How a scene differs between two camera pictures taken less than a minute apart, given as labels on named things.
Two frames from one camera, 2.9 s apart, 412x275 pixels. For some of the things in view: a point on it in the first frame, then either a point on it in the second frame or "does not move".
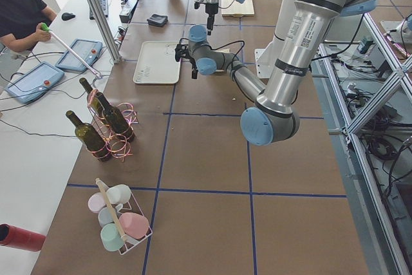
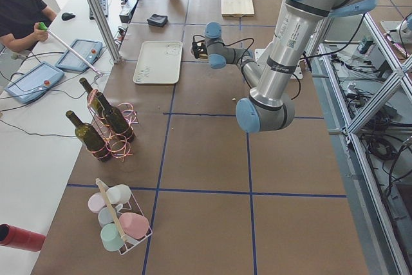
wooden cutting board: x=230 y=6 does not move
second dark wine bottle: x=94 y=142 does not move
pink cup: x=135 y=225 does not move
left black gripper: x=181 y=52 -> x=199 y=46
